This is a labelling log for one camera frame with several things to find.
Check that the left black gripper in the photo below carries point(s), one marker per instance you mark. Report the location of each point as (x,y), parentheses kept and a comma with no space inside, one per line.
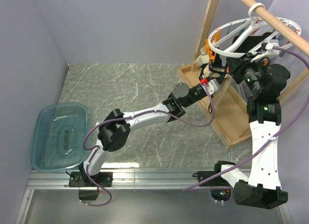
(219,80)

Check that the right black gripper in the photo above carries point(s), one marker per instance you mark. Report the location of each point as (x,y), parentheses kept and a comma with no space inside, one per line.
(247,63)

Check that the beige underwear navy trim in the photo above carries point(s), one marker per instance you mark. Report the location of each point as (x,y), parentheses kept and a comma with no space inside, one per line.
(220,73)

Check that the orange clothes peg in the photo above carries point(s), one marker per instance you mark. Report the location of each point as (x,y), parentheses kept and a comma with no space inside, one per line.
(207,46)
(212,56)

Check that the white round clip hanger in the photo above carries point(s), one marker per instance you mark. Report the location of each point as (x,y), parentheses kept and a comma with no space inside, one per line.
(252,35)

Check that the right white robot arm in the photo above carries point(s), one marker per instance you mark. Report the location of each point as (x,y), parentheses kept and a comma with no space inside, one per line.
(262,189)

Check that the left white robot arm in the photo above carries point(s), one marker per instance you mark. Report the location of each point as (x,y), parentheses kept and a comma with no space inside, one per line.
(111,135)

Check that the black underwear white waistband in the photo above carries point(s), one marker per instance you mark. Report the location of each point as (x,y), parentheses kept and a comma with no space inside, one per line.
(203,60)

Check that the black striped boxer shorts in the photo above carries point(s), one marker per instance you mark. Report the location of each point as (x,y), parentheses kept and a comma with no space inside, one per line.
(250,42)

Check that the teal plastic basin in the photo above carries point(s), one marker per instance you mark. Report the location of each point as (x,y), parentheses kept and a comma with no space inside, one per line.
(58,138)

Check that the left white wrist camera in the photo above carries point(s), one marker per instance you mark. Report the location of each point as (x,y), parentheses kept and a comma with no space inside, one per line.
(210,87)

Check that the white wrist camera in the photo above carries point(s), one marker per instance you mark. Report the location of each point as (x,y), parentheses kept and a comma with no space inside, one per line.
(267,50)
(210,87)

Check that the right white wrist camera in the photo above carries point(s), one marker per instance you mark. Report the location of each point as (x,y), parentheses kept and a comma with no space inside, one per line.
(267,50)

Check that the wooden drying rack frame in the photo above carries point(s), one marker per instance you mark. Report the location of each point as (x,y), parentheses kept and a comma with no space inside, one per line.
(231,119)

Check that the aluminium mounting rail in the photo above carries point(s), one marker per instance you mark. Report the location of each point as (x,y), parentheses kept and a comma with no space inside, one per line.
(140,196)

